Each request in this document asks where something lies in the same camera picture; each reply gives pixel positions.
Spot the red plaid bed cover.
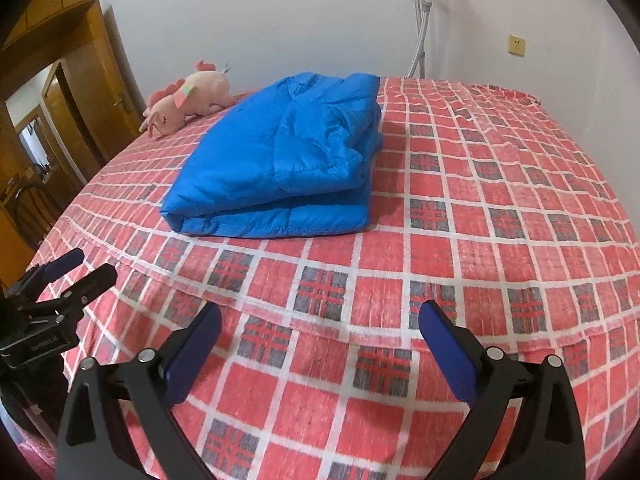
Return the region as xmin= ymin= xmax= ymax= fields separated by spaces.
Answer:
xmin=35 ymin=78 xmax=639 ymax=479

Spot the yellowed wall socket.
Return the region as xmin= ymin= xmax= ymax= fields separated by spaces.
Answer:
xmin=508 ymin=35 xmax=526 ymax=58

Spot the blue puffer jacket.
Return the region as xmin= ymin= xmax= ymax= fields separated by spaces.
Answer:
xmin=160 ymin=73 xmax=383 ymax=238

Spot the pink plush unicorn toy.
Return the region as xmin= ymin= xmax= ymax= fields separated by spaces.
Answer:
xmin=139 ymin=61 xmax=234 ymax=138

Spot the dark wooden chair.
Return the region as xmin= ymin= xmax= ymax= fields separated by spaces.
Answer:
xmin=10 ymin=182 xmax=63 ymax=249

